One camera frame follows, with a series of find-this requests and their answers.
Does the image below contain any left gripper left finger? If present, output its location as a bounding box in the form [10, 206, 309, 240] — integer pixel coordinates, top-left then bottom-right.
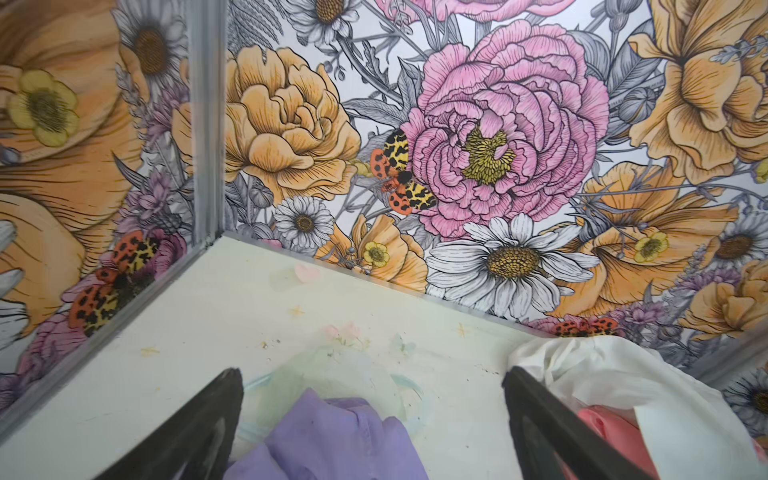
[97, 368, 244, 479]

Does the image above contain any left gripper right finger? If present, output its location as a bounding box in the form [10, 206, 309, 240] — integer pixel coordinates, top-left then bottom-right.
[502, 367, 649, 480]

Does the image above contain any purple cloth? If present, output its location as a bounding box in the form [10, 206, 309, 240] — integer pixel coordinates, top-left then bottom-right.
[224, 389, 428, 479]

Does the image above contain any pink patterned cloth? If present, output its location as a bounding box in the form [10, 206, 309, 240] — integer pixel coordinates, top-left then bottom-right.
[577, 401, 767, 479]

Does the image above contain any white cloth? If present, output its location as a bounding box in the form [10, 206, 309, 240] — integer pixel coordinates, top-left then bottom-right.
[508, 336, 767, 479]

